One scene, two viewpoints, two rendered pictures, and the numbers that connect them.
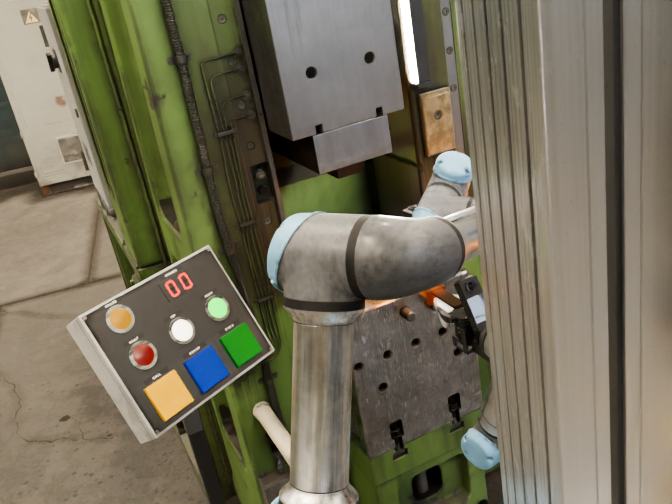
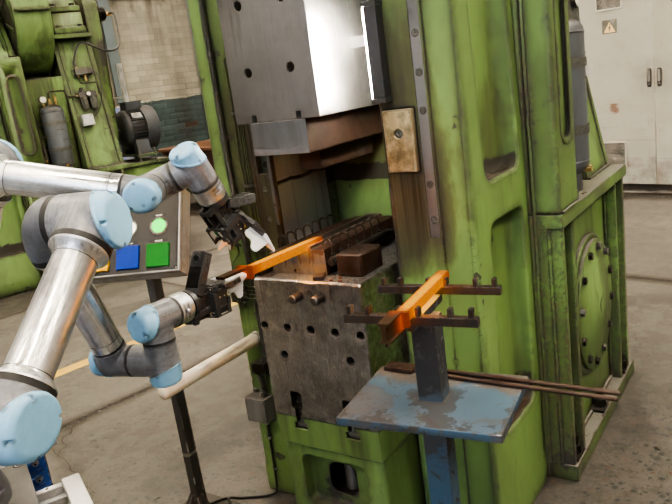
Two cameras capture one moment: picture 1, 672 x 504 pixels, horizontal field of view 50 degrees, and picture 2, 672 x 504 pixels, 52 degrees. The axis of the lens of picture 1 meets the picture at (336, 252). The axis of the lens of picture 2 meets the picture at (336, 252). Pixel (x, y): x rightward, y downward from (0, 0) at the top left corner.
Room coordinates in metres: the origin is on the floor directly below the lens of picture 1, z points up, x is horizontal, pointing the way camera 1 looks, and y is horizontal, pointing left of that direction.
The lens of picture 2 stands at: (0.66, -1.82, 1.46)
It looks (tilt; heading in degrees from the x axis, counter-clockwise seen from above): 14 degrees down; 57
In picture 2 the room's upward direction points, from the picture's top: 8 degrees counter-clockwise
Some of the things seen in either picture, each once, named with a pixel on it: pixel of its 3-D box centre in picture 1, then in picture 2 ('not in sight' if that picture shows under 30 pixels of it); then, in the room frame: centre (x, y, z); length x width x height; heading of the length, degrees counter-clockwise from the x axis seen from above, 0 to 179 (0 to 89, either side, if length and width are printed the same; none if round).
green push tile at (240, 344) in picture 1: (240, 345); (158, 255); (1.36, 0.24, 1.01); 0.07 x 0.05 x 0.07; 136
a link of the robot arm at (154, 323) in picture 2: not in sight; (154, 321); (1.13, -0.32, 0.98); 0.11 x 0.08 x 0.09; 22
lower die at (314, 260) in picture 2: not in sight; (336, 241); (1.85, -0.01, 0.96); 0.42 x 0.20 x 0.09; 21
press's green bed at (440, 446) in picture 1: (390, 445); (379, 446); (1.88, -0.06, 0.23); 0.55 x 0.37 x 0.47; 21
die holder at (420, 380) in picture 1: (369, 325); (363, 320); (1.88, -0.06, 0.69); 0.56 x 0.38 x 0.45; 21
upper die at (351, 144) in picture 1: (317, 130); (320, 128); (1.85, -0.01, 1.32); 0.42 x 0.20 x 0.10; 21
